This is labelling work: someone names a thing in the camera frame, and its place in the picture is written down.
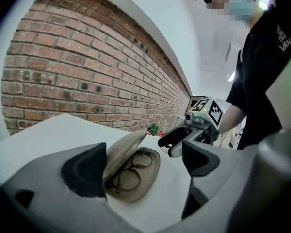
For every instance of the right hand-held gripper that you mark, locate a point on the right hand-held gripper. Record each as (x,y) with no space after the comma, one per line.
(214,113)

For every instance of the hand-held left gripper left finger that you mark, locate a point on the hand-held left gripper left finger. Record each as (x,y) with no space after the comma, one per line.
(51,193)

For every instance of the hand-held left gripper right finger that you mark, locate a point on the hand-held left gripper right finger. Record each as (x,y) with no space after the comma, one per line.
(201,161)

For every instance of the beige glasses case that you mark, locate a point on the beige glasses case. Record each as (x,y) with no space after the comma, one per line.
(145,178)

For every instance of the person's right forearm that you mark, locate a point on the person's right forearm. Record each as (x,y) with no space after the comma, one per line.
(231,119)

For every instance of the dark-framed eyeglasses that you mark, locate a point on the dark-framed eyeglasses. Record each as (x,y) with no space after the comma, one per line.
(133,169)

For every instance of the white table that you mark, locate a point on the white table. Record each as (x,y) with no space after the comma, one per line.
(51,135)

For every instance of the ceiling light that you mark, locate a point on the ceiling light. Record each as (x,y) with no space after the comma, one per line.
(231,76)

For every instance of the person's black t-shirt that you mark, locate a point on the person's black t-shirt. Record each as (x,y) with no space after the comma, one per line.
(259,81)

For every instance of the ceiling air vent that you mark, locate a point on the ceiling air vent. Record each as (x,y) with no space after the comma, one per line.
(228,52)

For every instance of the light blue face mask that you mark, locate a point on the light blue face mask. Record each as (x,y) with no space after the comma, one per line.
(241,7)

